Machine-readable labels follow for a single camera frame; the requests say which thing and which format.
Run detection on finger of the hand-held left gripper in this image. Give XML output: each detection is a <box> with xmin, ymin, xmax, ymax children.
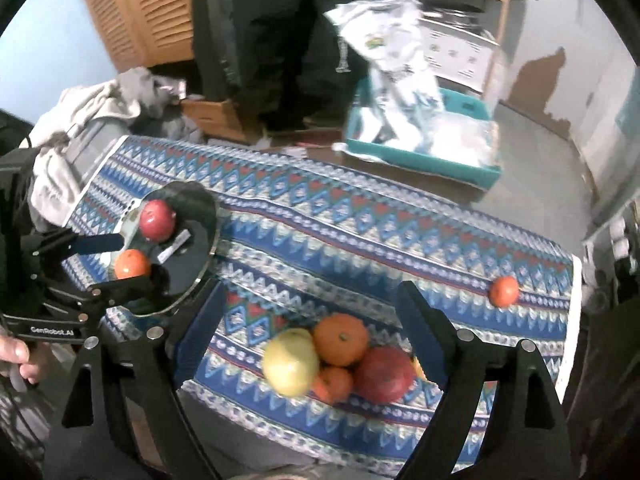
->
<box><xmin>27</xmin><ymin>229</ymin><xmax>124</xmax><ymax>260</ymax></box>
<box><xmin>90</xmin><ymin>274</ymin><xmax>162</xmax><ymax>311</ymax></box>

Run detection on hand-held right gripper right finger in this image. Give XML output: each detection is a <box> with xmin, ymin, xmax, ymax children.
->
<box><xmin>392</xmin><ymin>280</ymin><xmax>576</xmax><ymax>480</ymax></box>

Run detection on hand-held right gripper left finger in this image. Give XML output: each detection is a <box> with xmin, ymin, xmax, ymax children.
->
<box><xmin>42</xmin><ymin>280</ymin><xmax>231</xmax><ymax>480</ymax></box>

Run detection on small orange tangerine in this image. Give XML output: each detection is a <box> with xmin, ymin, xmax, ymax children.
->
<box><xmin>312</xmin><ymin>366</ymin><xmax>355</xmax><ymax>405</ymax></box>
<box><xmin>114</xmin><ymin>249</ymin><xmax>152</xmax><ymax>281</ymax></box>
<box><xmin>489</xmin><ymin>276</ymin><xmax>521</xmax><ymax>309</ymax></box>

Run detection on large red apple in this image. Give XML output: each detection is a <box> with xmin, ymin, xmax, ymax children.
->
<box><xmin>353</xmin><ymin>346</ymin><xmax>416</xmax><ymax>405</ymax></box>

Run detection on large orange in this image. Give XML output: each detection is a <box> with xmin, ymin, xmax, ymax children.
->
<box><xmin>312</xmin><ymin>314</ymin><xmax>371</xmax><ymax>367</ymax></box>

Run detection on person's left hand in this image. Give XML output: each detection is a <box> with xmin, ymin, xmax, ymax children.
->
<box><xmin>0</xmin><ymin>334</ymin><xmax>42</xmax><ymax>386</ymax></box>

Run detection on small red apple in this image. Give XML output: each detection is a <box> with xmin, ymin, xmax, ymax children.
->
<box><xmin>139</xmin><ymin>199</ymin><xmax>177</xmax><ymax>242</ymax></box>

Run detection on grey suitcase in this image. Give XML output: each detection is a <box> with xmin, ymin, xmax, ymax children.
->
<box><xmin>62</xmin><ymin>119</ymin><xmax>132</xmax><ymax>188</ymax></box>

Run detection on yellow apple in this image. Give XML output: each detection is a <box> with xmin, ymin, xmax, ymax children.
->
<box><xmin>262</xmin><ymin>329</ymin><xmax>321</xmax><ymax>398</ymax></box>

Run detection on blue patterned tablecloth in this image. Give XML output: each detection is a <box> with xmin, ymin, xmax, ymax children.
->
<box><xmin>65</xmin><ymin>135</ymin><xmax>586</xmax><ymax>478</ymax></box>

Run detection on black backpack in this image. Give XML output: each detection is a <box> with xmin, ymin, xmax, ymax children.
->
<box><xmin>0</xmin><ymin>109</ymin><xmax>43</xmax><ymax>161</ymax></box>

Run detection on beige garment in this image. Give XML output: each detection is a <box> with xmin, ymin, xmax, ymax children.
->
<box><xmin>27</xmin><ymin>79</ymin><xmax>147</xmax><ymax>231</ymax></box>

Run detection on teal box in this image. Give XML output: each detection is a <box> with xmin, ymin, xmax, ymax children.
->
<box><xmin>342</xmin><ymin>80</ymin><xmax>503</xmax><ymax>191</ymax></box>

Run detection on grey garment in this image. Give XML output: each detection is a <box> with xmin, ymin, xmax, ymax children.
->
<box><xmin>117</xmin><ymin>66</ymin><xmax>206</xmax><ymax>143</ymax></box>

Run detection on brown cardboard box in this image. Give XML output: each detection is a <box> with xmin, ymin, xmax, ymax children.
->
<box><xmin>180</xmin><ymin>97</ymin><xmax>266</xmax><ymax>144</ymax></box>

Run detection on clear plastic bag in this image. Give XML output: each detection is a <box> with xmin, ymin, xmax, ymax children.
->
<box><xmin>415</xmin><ymin>105</ymin><xmax>501</xmax><ymax>168</ymax></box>

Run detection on flat brown cardboard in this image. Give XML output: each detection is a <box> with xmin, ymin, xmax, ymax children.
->
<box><xmin>277</xmin><ymin>130</ymin><xmax>347</xmax><ymax>157</ymax></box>

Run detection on wooden louvered door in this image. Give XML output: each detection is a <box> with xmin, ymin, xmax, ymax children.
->
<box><xmin>72</xmin><ymin>0</ymin><xmax>201</xmax><ymax>73</ymax></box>

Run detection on white printed plastic bag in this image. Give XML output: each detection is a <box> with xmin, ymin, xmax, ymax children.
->
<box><xmin>324</xmin><ymin>0</ymin><xmax>447</xmax><ymax>156</ymax></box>

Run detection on person in dark clothes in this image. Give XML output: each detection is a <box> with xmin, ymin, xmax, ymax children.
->
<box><xmin>192</xmin><ymin>0</ymin><xmax>401</xmax><ymax>133</ymax></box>

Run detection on wooden shelf rack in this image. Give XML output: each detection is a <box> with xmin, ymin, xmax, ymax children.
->
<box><xmin>392</xmin><ymin>0</ymin><xmax>516</xmax><ymax>117</ymax></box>

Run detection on steel pot with dark lid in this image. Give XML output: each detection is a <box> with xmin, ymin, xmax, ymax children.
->
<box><xmin>440</xmin><ymin>0</ymin><xmax>501</xmax><ymax>17</ymax></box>

